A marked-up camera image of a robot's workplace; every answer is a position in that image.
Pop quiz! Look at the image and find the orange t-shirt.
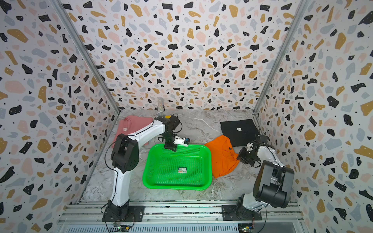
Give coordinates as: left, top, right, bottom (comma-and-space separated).
205, 135, 239, 179

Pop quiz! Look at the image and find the green plastic basket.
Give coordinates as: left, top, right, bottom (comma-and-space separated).
142, 144, 213, 191

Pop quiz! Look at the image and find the pink t-shirt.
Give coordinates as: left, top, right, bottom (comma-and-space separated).
114, 116, 153, 141

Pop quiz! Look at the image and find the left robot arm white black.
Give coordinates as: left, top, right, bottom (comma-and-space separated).
109, 115, 190, 208

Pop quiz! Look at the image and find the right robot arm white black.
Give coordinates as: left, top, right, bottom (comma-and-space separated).
238, 142, 294, 212

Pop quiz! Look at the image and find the black folded t-shirt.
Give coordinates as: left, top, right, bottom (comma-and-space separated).
220, 119, 259, 147

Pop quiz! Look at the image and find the label sticker in basket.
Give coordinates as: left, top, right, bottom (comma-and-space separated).
178, 167, 187, 174

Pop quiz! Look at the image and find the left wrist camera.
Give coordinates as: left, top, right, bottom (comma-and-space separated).
173, 136, 190, 147

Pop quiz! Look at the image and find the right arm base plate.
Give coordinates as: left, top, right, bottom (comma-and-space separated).
221, 205, 262, 221

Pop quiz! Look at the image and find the aluminium rail frame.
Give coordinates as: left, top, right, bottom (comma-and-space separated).
56, 200, 308, 233

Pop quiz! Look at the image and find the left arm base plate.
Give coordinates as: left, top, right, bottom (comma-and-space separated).
102, 205, 145, 222

